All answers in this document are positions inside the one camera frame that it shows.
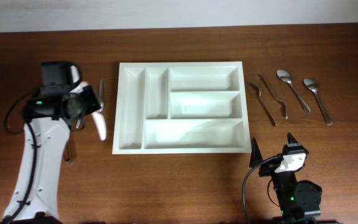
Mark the large steel spoon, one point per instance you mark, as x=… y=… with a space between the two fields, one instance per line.
x=285 y=76
x=312 y=85

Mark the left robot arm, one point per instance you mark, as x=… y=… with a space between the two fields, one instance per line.
x=46 y=134

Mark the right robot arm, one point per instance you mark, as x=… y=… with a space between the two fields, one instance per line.
x=298 y=200

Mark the pink plastic knife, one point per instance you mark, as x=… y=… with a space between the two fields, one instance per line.
x=100 y=124

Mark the small steel teaspoon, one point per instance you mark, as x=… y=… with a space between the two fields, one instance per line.
x=100 y=95
x=78 y=123

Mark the white plastic cutlery tray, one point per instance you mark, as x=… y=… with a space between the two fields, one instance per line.
x=181 y=108

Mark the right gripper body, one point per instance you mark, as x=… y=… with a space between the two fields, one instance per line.
x=268 y=169

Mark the steel fork left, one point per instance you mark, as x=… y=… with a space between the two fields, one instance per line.
x=259 y=96

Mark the large steel spoon left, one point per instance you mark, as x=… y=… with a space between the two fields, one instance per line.
x=285 y=76

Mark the steel fork right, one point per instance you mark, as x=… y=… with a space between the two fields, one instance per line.
x=274 y=96

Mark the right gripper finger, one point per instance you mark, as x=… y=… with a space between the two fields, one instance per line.
x=256 y=156
x=291 y=139

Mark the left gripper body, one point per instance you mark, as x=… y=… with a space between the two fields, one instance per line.
x=89 y=100

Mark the large steel spoon right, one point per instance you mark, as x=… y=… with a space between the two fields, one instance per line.
x=312 y=85

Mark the steel fork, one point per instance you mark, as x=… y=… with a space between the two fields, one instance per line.
x=274 y=96
x=259 y=96

